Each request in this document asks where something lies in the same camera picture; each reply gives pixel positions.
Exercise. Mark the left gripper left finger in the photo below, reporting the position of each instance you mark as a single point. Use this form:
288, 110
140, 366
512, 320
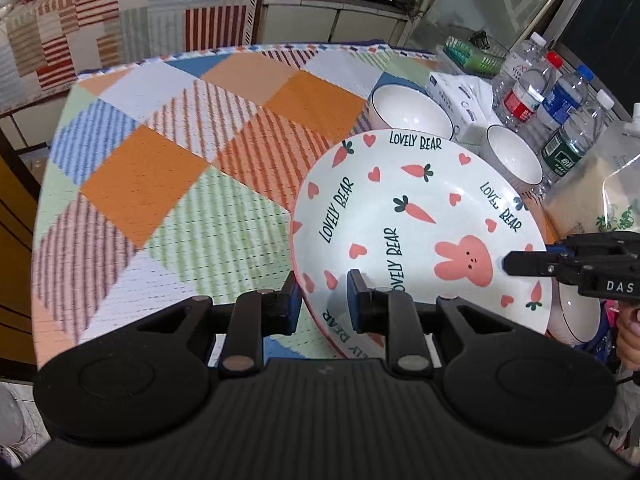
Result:
255, 316

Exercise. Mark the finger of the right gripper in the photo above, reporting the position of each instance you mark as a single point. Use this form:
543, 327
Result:
543, 264
560, 247

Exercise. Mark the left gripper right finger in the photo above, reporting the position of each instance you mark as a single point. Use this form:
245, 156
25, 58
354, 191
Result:
393, 315

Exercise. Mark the white bowl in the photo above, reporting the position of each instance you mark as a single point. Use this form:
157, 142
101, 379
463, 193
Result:
511, 156
574, 319
396, 106

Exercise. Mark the pink bunny carrot plate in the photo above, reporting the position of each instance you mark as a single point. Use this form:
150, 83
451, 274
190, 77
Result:
415, 213

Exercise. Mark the person right hand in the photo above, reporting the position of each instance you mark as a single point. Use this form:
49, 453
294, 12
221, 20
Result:
628, 337

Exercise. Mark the rice bag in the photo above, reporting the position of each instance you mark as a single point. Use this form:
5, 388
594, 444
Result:
601, 193

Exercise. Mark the green label water bottle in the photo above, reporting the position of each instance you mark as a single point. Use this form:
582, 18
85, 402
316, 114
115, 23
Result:
569, 144

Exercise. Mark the blue cap water bottle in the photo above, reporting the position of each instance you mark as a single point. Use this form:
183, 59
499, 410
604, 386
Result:
566, 95

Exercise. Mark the red cap water bottle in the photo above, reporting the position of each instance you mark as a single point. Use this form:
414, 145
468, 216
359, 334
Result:
525, 96

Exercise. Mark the patchwork tablecloth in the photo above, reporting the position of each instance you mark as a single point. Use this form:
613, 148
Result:
175, 177

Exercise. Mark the white tissue pack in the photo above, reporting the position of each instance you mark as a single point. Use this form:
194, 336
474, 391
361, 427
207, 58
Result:
467, 100

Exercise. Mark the clear white cap bottle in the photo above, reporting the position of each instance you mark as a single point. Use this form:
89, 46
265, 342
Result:
521, 57

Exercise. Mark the green item plastic container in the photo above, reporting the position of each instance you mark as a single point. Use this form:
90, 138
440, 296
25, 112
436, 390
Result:
471, 59

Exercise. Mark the orange wooden chair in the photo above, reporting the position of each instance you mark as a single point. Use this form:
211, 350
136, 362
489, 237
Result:
19, 198

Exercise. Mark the striped counter cloth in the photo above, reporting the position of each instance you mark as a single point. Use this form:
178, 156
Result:
47, 44

